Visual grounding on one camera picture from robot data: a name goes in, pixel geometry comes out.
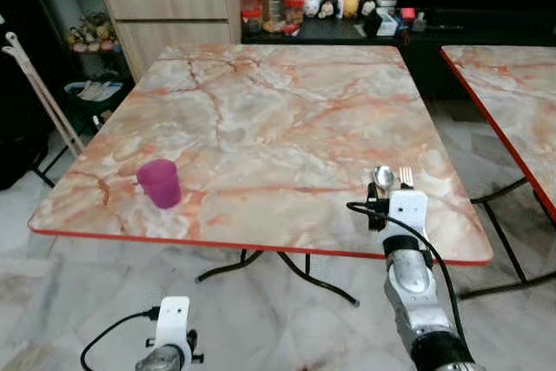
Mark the black shelf unit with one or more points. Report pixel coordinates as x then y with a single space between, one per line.
48 23

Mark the dark plush figurine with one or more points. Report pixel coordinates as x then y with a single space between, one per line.
328 6

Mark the yellow plush figurine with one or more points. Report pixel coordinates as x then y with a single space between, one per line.
349 6

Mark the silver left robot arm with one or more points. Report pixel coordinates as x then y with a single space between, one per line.
161 359

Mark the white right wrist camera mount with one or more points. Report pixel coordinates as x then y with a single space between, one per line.
407 213

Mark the metal spoon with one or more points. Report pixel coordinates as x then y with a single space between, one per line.
383 177

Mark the dark metal table frame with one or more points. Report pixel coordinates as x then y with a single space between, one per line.
506 245

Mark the white folding rack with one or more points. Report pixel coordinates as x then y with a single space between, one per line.
41 91

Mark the wooden drawer cabinet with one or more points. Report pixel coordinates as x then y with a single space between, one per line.
174 2

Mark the dark basket with papers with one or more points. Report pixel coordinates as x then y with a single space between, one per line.
95 91

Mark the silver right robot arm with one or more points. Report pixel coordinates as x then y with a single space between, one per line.
413 280

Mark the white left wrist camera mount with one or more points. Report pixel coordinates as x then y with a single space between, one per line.
172 319

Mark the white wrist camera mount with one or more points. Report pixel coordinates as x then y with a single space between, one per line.
172 319
407 213

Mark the plush toy pile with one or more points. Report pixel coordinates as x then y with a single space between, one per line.
91 34

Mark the purple plastic cup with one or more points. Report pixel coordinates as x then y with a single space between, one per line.
161 184

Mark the small jar red lid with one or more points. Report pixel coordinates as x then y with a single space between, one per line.
251 22
294 11

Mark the white plush figurine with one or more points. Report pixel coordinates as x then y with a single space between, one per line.
311 6

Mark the small red object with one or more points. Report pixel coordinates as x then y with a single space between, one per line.
407 13

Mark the small white box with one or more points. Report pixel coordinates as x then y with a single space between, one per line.
387 28

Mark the metal fork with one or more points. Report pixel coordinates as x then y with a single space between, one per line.
406 177

